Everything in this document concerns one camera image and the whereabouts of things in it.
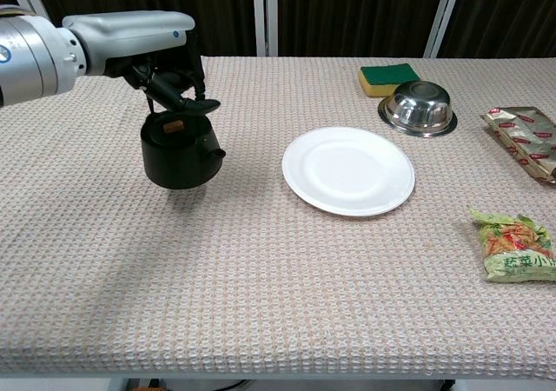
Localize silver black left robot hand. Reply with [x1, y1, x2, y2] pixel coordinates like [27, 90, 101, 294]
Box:
[62, 10, 222, 116]

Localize black teapot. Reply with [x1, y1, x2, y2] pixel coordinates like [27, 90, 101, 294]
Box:
[139, 97, 228, 191]

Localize black pleated curtain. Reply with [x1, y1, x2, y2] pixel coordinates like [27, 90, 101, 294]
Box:
[0, 0, 556, 60]

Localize white round plate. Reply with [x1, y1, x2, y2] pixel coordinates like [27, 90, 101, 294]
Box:
[281, 126, 416, 217]

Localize green yellow sponge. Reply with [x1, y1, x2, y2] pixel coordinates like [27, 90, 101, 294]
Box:
[358, 63, 422, 99]

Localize beige waffle tablecloth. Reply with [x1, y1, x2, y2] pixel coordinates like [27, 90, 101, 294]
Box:
[0, 56, 556, 381]

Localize upturned stainless steel bowl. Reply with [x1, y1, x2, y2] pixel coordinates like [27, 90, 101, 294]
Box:
[376, 80, 459, 139]

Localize gold foil snack bag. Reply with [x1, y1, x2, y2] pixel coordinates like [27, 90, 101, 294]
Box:
[480, 106, 556, 188]

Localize green pickled vegetable packet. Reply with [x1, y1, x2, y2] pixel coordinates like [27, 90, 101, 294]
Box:
[468, 207, 556, 284]

